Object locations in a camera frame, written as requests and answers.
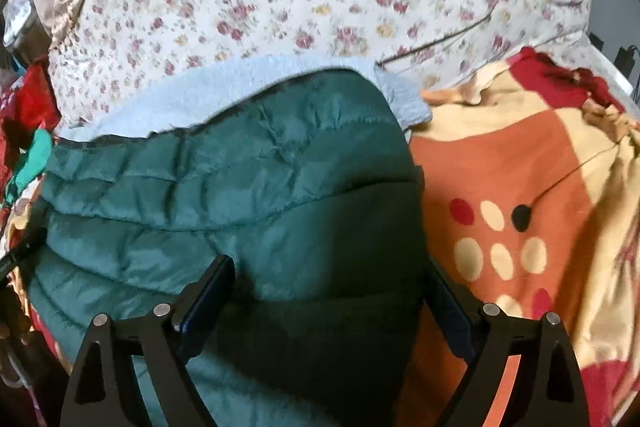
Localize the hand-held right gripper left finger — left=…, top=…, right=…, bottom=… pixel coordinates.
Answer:
left=59, top=254, right=236, bottom=427

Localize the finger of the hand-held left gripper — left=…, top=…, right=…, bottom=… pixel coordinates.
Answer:
left=0, top=227, right=48, bottom=285

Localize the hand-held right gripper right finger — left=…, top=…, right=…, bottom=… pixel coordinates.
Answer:
left=422, top=259, right=591, bottom=427

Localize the green puffer jacket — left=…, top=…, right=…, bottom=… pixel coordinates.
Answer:
left=22, top=69, right=426, bottom=427

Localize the teal cloth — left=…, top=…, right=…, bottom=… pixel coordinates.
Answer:
left=7, top=129, right=53, bottom=202

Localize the red cloth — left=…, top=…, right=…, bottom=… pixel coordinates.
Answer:
left=0, top=64, right=63, bottom=188

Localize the orange patterned blanket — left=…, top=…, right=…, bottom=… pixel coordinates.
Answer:
left=395, top=47, right=640, bottom=427

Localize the light blue fleece blanket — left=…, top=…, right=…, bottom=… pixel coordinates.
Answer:
left=57, top=54, right=433, bottom=142

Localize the silver foil object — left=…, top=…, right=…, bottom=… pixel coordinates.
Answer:
left=4, top=0, right=38, bottom=50

